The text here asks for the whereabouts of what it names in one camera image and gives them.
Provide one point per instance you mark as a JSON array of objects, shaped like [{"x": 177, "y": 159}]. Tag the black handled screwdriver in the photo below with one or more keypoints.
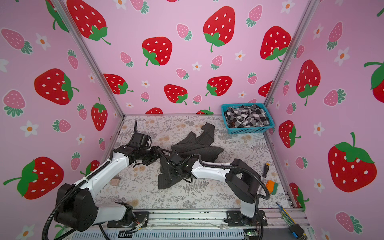
[{"x": 265, "y": 170}]

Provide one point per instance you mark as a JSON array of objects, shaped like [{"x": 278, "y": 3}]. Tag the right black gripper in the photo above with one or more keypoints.
[{"x": 170, "y": 168}]

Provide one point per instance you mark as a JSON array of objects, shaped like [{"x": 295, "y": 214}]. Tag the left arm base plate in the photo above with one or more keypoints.
[{"x": 135, "y": 218}]

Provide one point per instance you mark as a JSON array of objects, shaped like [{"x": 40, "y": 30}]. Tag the small wooden block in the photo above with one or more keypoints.
[{"x": 115, "y": 181}]

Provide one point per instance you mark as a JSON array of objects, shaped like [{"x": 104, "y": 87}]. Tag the black white checkered shirt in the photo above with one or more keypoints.
[{"x": 247, "y": 117}]

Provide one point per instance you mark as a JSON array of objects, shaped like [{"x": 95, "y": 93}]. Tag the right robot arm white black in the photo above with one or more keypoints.
[{"x": 240, "y": 178}]

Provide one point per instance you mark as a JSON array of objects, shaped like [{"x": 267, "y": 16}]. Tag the dark grey pinstriped shirt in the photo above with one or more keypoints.
[{"x": 193, "y": 147}]

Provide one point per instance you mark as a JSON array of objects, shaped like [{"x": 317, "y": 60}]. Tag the orange green toy block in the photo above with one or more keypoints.
[{"x": 272, "y": 187}]

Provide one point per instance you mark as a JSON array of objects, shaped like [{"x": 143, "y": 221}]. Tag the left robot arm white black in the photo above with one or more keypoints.
[{"x": 75, "y": 205}]

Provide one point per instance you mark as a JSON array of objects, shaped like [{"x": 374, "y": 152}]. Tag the teal plastic basket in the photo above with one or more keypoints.
[{"x": 247, "y": 130}]

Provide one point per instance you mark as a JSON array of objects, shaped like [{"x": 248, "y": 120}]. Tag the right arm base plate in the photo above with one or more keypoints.
[{"x": 236, "y": 219}]

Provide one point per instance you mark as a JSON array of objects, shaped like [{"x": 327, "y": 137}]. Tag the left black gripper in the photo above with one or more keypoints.
[{"x": 156, "y": 154}]

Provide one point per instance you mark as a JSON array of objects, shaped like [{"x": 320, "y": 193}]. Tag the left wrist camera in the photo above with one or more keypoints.
[{"x": 140, "y": 141}]

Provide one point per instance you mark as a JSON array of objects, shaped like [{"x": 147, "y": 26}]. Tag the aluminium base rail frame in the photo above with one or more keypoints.
[{"x": 202, "y": 224}]

